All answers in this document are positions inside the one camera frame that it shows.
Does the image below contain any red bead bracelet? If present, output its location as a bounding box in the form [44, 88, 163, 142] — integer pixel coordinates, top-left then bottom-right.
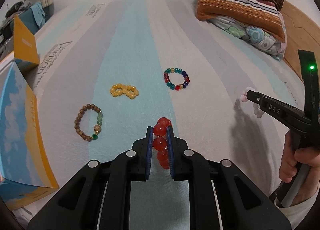
[152, 116, 173, 170]

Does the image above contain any pink white bead bracelet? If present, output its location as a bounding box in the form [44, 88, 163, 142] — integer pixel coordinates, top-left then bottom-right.
[240, 86, 265, 119]

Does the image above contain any brown wood green bead bracelet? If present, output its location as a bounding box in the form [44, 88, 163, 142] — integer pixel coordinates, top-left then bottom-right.
[74, 103, 104, 142]

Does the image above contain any yellow bead bracelet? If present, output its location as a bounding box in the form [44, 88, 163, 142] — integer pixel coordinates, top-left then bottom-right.
[109, 83, 139, 100]

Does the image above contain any multicolour glass bead bracelet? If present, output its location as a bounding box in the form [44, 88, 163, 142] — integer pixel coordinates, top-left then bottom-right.
[163, 67, 190, 91]

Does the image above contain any right hand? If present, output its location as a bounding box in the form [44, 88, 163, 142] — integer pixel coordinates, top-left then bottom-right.
[279, 130, 319, 206]

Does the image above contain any floral quilt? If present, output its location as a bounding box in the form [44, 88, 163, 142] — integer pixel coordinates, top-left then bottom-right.
[208, 16, 286, 61]

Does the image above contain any blue yellow cardboard box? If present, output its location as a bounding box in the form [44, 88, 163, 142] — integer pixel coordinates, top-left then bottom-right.
[0, 16, 59, 210]

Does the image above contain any striped red orange pillow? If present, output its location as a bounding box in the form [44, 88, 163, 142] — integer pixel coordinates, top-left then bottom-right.
[196, 0, 285, 42]

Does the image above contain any teal suitcase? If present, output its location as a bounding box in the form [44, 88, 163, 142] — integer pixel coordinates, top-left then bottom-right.
[17, 2, 54, 34]

